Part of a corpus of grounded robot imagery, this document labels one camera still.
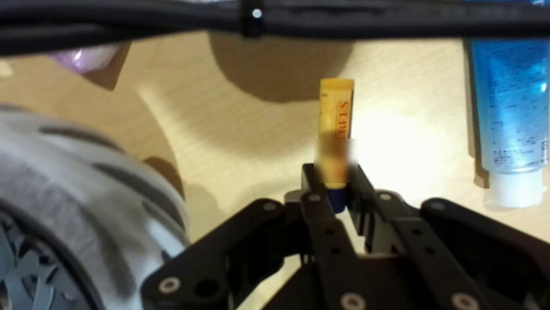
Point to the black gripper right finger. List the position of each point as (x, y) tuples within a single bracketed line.
[(464, 258)]

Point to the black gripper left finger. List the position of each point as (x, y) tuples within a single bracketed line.
[(223, 267)]

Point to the yellow lip balm tube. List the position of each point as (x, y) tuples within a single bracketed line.
[(333, 136)]

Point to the white grey bicycle helmet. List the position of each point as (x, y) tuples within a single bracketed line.
[(81, 222)]

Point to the blue tube white cap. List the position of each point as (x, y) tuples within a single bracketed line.
[(509, 81)]

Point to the pink plastic package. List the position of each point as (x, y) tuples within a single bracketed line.
[(84, 60)]

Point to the black overhead bar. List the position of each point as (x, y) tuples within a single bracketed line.
[(39, 26)]

